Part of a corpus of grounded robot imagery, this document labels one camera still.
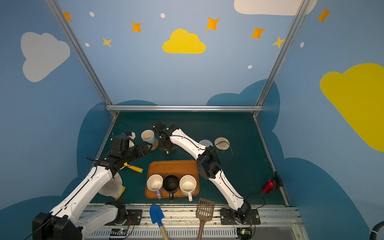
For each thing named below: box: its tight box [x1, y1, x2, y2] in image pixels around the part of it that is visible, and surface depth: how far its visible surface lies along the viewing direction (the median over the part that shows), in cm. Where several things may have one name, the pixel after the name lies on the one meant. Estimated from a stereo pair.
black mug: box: [163, 174, 180, 202], surface depth 80 cm
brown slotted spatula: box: [195, 197, 215, 240], surface depth 76 cm
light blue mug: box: [141, 129, 155, 145], surface depth 98 cm
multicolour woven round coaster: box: [214, 137, 230, 151], surface depth 106 cm
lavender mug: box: [146, 174, 164, 200], surface depth 82 cm
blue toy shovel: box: [149, 204, 169, 240], surface depth 77 cm
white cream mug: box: [179, 174, 197, 202], surface depth 80 cm
